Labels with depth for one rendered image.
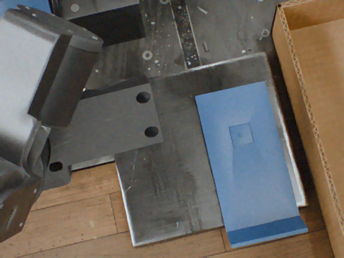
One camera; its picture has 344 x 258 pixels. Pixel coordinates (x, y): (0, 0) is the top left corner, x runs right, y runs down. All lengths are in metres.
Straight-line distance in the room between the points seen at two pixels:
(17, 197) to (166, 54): 0.38
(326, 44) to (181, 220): 0.23
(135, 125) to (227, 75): 0.24
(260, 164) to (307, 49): 0.13
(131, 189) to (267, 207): 0.13
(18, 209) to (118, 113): 0.12
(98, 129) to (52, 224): 0.24
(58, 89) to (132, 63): 0.32
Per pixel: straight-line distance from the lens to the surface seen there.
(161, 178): 0.69
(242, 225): 0.68
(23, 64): 0.41
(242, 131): 0.70
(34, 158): 0.44
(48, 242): 0.72
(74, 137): 0.50
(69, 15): 0.68
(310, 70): 0.74
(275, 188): 0.69
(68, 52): 0.42
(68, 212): 0.72
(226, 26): 0.76
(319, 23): 0.76
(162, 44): 0.75
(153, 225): 0.68
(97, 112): 0.49
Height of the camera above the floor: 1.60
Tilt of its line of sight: 75 degrees down
